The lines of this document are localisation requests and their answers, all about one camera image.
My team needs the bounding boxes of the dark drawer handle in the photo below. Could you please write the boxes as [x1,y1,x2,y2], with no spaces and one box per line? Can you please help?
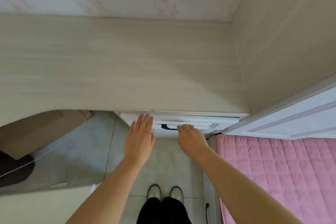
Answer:
[161,124,194,130]

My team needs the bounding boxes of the white panelled bed frame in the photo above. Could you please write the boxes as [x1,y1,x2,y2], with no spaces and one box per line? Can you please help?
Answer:
[223,74,336,140]

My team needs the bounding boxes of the cream wooden chair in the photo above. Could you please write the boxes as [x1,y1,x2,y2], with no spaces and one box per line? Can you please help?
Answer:
[0,183,102,224]

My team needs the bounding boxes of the person's left forearm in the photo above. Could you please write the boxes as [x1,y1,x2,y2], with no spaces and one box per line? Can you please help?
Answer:
[65,159,144,224]

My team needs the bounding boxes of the person's left shoe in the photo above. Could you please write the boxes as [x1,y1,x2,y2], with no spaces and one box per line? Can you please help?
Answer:
[146,184,162,202]

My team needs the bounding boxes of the thin white cable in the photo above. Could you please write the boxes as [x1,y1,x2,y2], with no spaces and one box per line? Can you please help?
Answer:
[0,110,90,177]

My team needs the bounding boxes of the person's black trousers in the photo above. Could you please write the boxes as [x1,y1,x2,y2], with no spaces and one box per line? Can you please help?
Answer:
[136,197,192,224]

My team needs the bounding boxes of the person's shoe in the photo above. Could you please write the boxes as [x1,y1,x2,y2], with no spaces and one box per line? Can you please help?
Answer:
[169,186,184,202]
[146,184,162,202]

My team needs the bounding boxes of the brown cardboard box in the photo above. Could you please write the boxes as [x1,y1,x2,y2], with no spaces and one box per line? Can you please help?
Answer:
[0,110,94,160]

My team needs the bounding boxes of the person's right forearm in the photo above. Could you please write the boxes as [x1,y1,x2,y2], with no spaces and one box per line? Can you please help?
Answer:
[195,148,305,224]

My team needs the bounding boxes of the person's right shoe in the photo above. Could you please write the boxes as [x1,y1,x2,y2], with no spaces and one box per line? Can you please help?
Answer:
[169,186,184,202]

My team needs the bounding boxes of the person's right hand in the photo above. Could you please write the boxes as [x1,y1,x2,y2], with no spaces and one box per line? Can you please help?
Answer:
[177,124,210,161]

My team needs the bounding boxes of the white wooden drawer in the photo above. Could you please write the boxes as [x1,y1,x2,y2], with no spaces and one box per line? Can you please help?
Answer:
[120,112,240,138]

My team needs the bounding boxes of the person's left hand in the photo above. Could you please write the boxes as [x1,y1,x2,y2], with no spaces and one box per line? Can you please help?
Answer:
[123,113,156,167]

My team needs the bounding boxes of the light wooden side panel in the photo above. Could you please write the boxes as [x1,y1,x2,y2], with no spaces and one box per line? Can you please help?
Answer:
[231,0,336,114]

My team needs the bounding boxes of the pink quilted mat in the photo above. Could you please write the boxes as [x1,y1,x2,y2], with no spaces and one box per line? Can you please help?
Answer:
[215,134,336,224]

